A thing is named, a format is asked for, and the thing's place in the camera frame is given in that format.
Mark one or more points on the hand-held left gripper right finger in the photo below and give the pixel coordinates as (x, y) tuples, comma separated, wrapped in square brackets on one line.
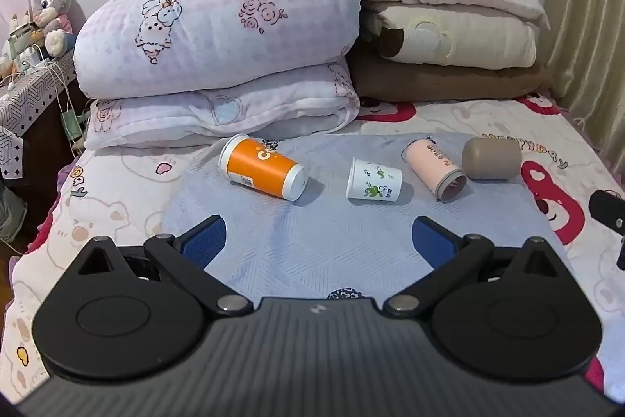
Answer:
[(432, 241)]

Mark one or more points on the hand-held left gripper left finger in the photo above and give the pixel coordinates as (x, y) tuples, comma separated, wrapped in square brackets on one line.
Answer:
[(205, 241)]

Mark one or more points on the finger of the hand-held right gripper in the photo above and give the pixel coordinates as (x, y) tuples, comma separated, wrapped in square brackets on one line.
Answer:
[(608, 208)]

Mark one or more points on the pink cup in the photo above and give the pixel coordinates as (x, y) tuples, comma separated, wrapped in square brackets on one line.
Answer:
[(429, 163)]

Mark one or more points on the white cup with green print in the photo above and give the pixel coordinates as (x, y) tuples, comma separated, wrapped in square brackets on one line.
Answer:
[(373, 182)]

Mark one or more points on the orange paper cup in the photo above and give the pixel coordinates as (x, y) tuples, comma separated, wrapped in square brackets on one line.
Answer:
[(259, 165)]

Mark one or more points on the taupe cup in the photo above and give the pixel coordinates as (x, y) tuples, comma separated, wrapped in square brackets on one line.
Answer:
[(490, 158)]

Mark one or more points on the bear print bed sheet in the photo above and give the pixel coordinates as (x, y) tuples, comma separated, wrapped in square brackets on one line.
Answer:
[(122, 182)]

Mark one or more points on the light blue cloth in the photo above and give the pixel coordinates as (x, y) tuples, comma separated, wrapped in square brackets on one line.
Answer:
[(317, 231)]

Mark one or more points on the brown folded blanket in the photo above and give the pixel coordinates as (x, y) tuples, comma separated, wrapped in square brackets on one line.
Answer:
[(439, 80)]

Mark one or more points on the mint green pouch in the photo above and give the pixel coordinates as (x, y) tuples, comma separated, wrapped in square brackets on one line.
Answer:
[(72, 125)]

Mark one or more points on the beige curtain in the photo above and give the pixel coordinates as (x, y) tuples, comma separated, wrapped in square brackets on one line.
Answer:
[(591, 31)]

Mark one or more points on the grey bag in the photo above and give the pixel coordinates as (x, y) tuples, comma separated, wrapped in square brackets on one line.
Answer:
[(10, 212)]

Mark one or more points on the pink checked folded quilt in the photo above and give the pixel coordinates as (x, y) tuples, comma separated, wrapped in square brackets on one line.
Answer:
[(215, 36)]

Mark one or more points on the cream folded blanket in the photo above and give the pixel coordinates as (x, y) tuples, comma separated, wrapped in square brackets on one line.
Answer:
[(478, 41)]

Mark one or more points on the side table with patterned cloth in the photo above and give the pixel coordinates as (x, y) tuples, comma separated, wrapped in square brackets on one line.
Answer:
[(29, 104)]

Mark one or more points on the grey rabbit plush toy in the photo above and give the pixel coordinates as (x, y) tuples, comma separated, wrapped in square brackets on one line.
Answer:
[(49, 6)]

